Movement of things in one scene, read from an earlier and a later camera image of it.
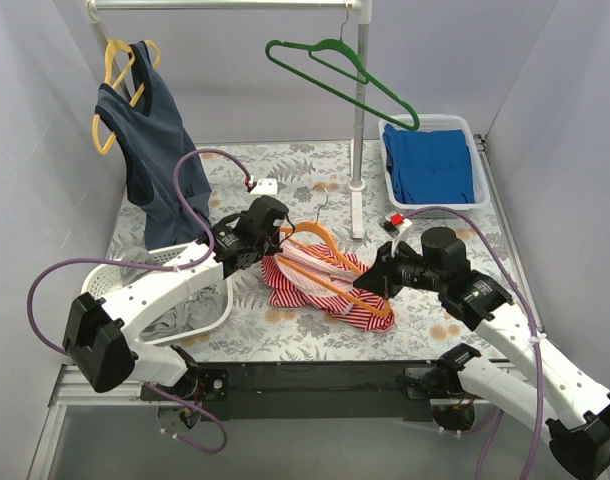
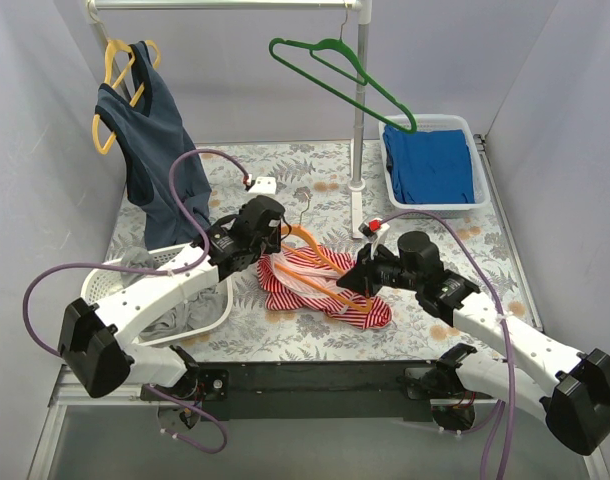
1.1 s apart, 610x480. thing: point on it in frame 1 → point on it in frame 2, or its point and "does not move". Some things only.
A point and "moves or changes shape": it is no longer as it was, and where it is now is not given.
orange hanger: (319, 228) → (360, 301)
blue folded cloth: (429, 167) does not move
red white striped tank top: (320, 275) moves or changes shape
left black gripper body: (273, 240) does not move
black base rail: (366, 391) does not move
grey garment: (194, 314) does not move
